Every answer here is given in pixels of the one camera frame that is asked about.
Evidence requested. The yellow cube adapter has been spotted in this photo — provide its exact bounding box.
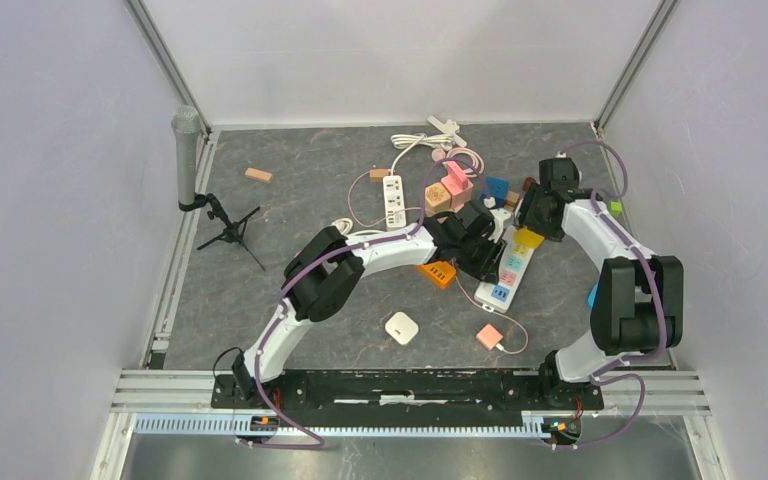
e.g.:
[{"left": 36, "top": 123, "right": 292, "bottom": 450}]
[{"left": 513, "top": 227, "right": 544, "bottom": 250}]

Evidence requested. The long white power strip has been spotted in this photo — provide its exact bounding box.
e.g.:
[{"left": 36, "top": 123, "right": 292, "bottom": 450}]
[{"left": 473, "top": 226, "right": 536, "bottom": 313}]

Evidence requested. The orange power strip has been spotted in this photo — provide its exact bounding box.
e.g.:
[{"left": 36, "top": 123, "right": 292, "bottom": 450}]
[{"left": 417, "top": 261, "right": 457, "bottom": 289}]

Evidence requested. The dark blue cube adapter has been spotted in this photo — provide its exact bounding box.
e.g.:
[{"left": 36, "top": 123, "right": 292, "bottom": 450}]
[{"left": 481, "top": 176, "right": 509, "bottom": 206}]

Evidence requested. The pink charger plug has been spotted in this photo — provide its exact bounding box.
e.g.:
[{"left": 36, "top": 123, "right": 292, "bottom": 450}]
[{"left": 476, "top": 324, "right": 504, "bottom": 351}]

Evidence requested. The white square adapter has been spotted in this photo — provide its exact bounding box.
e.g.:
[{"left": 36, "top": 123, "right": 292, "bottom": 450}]
[{"left": 384, "top": 311, "right": 420, "bottom": 346}]

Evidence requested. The light blue adapter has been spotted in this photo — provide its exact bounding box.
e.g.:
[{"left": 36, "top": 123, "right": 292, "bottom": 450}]
[{"left": 587, "top": 285, "right": 598, "bottom": 309}]

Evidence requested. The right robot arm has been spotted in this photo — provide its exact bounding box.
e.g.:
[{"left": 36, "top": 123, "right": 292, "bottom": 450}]
[{"left": 515, "top": 157, "right": 684, "bottom": 408}]

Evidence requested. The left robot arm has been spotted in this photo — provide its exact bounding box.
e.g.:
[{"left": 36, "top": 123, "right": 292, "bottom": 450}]
[{"left": 232, "top": 200, "right": 510, "bottom": 408}]

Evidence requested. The pink cube socket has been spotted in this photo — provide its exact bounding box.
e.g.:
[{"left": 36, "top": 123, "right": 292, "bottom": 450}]
[{"left": 440, "top": 161, "right": 473, "bottom": 211}]

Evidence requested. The beige cube socket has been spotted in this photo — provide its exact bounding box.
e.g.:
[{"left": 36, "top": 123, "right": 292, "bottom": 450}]
[{"left": 424, "top": 182, "right": 452, "bottom": 216}]

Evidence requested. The brown cylinder block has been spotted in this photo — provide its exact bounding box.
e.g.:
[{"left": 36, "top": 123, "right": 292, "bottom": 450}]
[{"left": 522, "top": 177, "right": 539, "bottom": 192}]

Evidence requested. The green cube block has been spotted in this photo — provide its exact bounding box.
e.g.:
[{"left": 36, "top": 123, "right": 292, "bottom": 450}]
[{"left": 609, "top": 201, "right": 623, "bottom": 217}]

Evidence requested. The small white power strip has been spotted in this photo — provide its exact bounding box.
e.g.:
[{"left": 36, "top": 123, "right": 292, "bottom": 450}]
[{"left": 382, "top": 175, "right": 407, "bottom": 230}]

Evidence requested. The small wooden block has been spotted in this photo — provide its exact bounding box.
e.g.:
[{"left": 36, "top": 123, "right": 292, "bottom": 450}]
[{"left": 368, "top": 169, "right": 390, "bottom": 183}]

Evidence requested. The black tripod stand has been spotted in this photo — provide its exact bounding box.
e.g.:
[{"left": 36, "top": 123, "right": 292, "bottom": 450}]
[{"left": 178, "top": 193, "right": 265, "bottom": 271}]

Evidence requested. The grey microphone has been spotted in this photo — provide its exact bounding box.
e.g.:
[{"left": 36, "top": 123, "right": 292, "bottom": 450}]
[{"left": 171, "top": 105, "right": 201, "bottom": 211}]

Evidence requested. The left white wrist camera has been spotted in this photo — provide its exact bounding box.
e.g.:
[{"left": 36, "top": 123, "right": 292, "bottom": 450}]
[{"left": 482, "top": 197, "right": 512, "bottom": 236}]

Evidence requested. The white cord with plug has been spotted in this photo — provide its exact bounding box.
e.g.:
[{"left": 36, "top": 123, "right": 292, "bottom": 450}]
[{"left": 389, "top": 115, "right": 467, "bottom": 178}]

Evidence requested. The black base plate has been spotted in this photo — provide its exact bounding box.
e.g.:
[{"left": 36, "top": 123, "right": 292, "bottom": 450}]
[{"left": 210, "top": 368, "right": 605, "bottom": 429}]

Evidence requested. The white cable duct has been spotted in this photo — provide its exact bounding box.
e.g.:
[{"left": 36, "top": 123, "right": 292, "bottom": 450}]
[{"left": 133, "top": 410, "right": 597, "bottom": 439}]

